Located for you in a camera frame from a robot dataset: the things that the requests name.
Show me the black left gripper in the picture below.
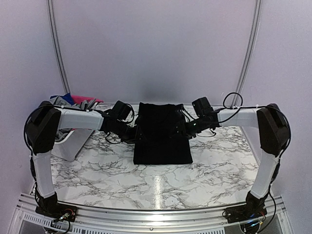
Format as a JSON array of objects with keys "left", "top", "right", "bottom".
[{"left": 113, "top": 119, "right": 147, "bottom": 144}]

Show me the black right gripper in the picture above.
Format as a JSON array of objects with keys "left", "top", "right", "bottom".
[{"left": 169, "top": 116, "right": 211, "bottom": 139}]

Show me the black t-shirt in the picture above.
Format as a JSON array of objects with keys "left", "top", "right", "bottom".
[{"left": 133, "top": 102, "right": 193, "bottom": 165}]

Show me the grey garment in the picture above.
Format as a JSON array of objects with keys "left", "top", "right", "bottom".
[{"left": 49, "top": 99, "right": 99, "bottom": 142}]

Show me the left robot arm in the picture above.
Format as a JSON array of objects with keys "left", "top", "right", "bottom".
[{"left": 23, "top": 101, "right": 137, "bottom": 217}]

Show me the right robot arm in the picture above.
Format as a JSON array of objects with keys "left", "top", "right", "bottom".
[{"left": 172, "top": 97, "right": 291, "bottom": 218}]

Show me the white plastic laundry basket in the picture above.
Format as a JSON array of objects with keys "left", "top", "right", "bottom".
[{"left": 51, "top": 129, "right": 94, "bottom": 162}]

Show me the pink garment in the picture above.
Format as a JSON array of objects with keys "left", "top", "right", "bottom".
[{"left": 71, "top": 95, "right": 103, "bottom": 104}]

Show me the blue garment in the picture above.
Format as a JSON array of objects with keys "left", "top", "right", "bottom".
[{"left": 50, "top": 93, "right": 75, "bottom": 105}]

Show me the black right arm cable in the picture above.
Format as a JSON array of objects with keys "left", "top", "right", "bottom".
[{"left": 182, "top": 92, "right": 244, "bottom": 137}]

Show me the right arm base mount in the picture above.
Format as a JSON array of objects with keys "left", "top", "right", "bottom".
[{"left": 222, "top": 205, "right": 267, "bottom": 223}]

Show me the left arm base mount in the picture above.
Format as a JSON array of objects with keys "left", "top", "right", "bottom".
[{"left": 35, "top": 203, "right": 78, "bottom": 222}]

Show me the aluminium front frame rail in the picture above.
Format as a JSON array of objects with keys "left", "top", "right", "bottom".
[{"left": 8, "top": 194, "right": 294, "bottom": 234}]

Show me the right aluminium corner post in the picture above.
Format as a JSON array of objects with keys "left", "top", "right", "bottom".
[{"left": 235, "top": 0, "right": 262, "bottom": 94}]

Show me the aluminium corner post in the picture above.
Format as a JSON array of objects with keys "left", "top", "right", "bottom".
[
  {"left": 46, "top": 0, "right": 71, "bottom": 93},
  {"left": 235, "top": 0, "right": 262, "bottom": 94}
]

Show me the left aluminium corner post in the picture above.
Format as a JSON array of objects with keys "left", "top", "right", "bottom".
[{"left": 46, "top": 0, "right": 71, "bottom": 93}]

